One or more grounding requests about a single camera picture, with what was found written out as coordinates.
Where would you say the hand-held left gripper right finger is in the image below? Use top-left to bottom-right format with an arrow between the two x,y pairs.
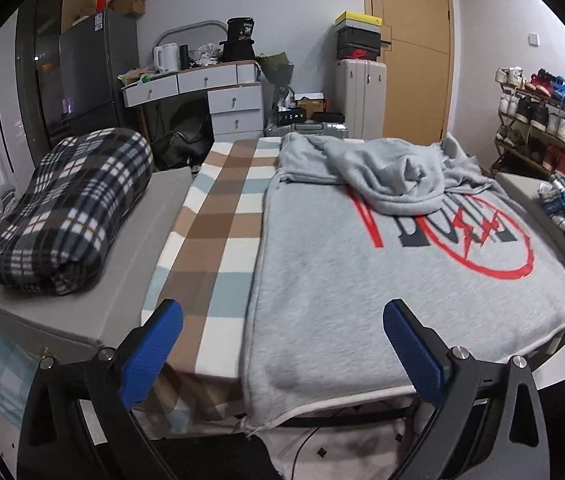
382,298 -> 550,480

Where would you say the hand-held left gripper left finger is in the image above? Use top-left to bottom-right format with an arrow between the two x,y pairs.
17,298 -> 184,480

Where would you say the grey printed hoodie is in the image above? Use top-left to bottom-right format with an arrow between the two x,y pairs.
240,132 -> 565,436

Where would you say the grey side table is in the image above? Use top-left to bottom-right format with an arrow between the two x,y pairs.
0,169 -> 190,356

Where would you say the brown blue checked bed blanket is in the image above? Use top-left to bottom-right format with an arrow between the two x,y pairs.
132,136 -> 363,436

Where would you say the light blue checked cloth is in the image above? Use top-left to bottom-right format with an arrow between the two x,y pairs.
0,325 -> 46,431

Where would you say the black white plaid fleece blanket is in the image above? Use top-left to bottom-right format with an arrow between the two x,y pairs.
0,127 -> 154,296

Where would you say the black duffel bag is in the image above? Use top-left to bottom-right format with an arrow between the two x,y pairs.
152,110 -> 213,171

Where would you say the silver ribbed suitcase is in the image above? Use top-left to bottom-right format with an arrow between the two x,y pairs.
265,121 -> 349,140

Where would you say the white upright suitcase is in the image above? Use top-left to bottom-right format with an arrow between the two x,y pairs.
333,58 -> 388,140

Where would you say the brown box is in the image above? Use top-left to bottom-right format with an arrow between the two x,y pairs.
296,99 -> 328,116

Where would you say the white desk with drawers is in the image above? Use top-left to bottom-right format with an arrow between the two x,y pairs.
121,60 -> 266,143

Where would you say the wooden door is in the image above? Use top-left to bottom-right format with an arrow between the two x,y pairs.
361,0 -> 455,141

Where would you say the shoe rack with shoes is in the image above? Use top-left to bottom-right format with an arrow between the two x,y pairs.
493,66 -> 565,171

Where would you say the white wardrobe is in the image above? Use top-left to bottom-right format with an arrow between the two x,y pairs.
0,25 -> 30,176

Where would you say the grey refrigerator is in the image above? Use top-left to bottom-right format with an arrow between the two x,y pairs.
57,8 -> 140,146

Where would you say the dark glass door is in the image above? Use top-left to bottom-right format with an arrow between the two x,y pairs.
15,0 -> 68,156

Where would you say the white electric kettle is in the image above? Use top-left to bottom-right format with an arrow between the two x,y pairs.
154,43 -> 180,73

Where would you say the white paper stack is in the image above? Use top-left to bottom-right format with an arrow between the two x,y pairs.
236,62 -> 262,84

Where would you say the red black shoe box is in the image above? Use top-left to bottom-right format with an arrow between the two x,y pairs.
337,46 -> 379,61

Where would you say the dark wrapped flower bouquet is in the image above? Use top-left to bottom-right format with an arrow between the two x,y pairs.
256,52 -> 294,103

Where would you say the yellow shoe box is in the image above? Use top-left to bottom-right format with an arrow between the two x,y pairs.
335,10 -> 382,30

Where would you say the open cardboard box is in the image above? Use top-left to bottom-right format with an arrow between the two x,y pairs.
107,0 -> 153,16

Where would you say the grey arched frame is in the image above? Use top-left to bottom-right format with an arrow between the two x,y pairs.
155,20 -> 228,48

